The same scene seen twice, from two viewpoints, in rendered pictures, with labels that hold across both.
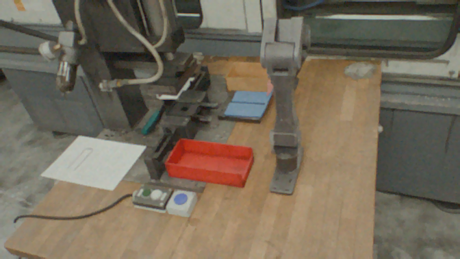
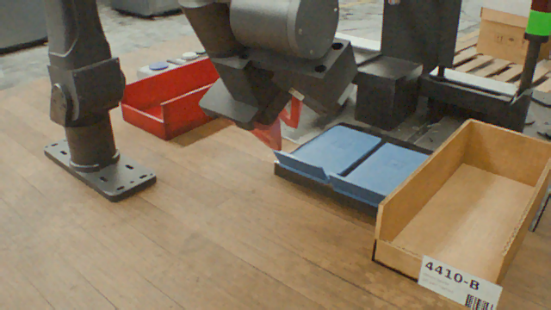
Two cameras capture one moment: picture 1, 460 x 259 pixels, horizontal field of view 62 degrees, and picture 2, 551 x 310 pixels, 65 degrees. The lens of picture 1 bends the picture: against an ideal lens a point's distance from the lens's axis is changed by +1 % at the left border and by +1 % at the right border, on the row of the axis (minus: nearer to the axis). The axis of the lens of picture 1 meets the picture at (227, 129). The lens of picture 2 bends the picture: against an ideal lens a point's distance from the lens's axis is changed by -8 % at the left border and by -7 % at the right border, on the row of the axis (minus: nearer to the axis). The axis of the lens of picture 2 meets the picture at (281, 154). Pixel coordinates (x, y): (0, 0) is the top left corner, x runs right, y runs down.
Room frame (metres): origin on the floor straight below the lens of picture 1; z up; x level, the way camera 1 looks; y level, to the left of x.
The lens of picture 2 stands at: (1.18, -0.61, 1.21)
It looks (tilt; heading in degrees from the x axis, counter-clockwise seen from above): 29 degrees down; 104
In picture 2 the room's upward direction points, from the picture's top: straight up
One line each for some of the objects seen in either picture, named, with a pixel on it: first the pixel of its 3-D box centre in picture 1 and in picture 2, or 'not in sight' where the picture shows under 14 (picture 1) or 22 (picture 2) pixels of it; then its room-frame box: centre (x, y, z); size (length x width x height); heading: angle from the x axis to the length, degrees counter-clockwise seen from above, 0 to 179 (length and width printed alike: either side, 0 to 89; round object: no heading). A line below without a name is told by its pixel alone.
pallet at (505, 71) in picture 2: not in sight; (504, 69); (2.08, 3.23, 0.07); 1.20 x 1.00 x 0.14; 58
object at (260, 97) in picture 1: (252, 94); (386, 165); (1.19, -0.12, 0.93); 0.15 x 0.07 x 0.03; 67
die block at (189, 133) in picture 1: (187, 116); (353, 85); (1.12, 0.14, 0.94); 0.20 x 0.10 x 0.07; 155
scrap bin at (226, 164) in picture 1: (209, 162); (201, 89); (0.86, 0.07, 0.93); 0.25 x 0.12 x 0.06; 65
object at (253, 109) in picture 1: (246, 107); (331, 145); (1.11, -0.08, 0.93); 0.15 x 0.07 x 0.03; 66
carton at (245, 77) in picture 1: (260, 78); (479, 201); (1.29, -0.17, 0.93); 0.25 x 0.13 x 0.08; 65
